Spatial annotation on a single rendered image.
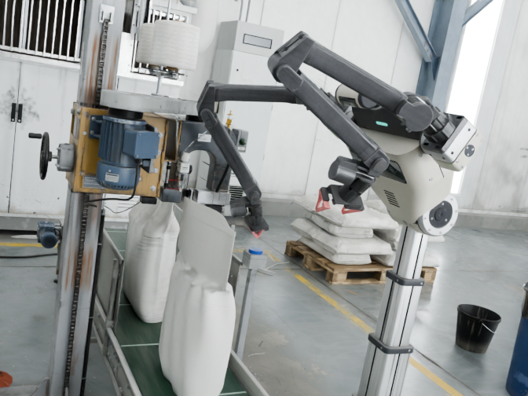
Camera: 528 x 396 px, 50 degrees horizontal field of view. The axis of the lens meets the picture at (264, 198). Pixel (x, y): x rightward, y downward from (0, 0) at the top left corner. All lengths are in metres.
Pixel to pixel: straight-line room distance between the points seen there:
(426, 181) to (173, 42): 0.96
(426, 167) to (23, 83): 3.66
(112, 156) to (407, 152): 0.98
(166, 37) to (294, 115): 5.10
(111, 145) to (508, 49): 7.73
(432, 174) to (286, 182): 5.42
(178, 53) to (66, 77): 2.93
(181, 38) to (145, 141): 0.37
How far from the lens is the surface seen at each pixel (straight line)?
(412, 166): 1.76
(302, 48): 1.40
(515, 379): 3.77
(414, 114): 1.54
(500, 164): 9.44
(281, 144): 7.01
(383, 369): 2.15
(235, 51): 6.03
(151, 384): 2.24
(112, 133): 2.01
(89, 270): 2.37
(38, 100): 4.88
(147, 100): 1.99
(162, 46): 2.03
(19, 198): 5.00
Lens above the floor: 1.50
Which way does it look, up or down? 11 degrees down
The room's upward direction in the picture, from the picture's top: 10 degrees clockwise
